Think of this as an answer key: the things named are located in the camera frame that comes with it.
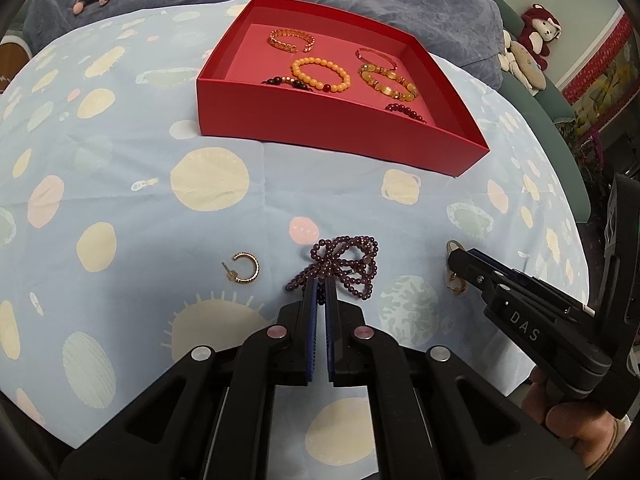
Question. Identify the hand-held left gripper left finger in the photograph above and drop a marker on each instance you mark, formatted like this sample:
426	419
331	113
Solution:
312	320

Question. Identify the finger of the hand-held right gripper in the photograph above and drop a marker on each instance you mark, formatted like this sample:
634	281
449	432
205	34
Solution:
470	270
487	260

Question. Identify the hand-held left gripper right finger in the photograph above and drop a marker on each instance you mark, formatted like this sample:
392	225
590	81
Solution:
330	320

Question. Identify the gold hoop earring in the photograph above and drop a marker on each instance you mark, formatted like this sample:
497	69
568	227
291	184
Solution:
460	287
255	270

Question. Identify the red cardboard box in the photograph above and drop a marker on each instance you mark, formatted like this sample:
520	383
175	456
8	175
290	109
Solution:
300	120

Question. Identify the thin pink bangle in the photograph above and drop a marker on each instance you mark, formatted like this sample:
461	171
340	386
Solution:
370	50

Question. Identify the person's right hand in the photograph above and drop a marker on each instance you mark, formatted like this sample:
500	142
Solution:
565	420

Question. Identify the green sofa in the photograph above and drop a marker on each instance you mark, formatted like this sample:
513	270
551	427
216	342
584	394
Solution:
560	140

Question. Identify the potted plant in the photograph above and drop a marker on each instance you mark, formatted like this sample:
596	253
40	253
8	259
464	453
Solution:
585	150

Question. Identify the light blue printed sheet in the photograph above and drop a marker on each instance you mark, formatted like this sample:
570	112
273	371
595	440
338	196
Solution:
150	240

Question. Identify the cookie plush pillow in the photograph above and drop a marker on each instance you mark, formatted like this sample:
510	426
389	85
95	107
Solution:
530	67

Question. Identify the small white plush toy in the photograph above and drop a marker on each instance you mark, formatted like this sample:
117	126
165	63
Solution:
506	57

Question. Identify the red monkey plush toy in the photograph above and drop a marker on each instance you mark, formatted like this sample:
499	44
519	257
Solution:
532	40

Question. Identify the red wall hanging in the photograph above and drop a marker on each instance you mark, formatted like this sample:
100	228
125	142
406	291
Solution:
600	65

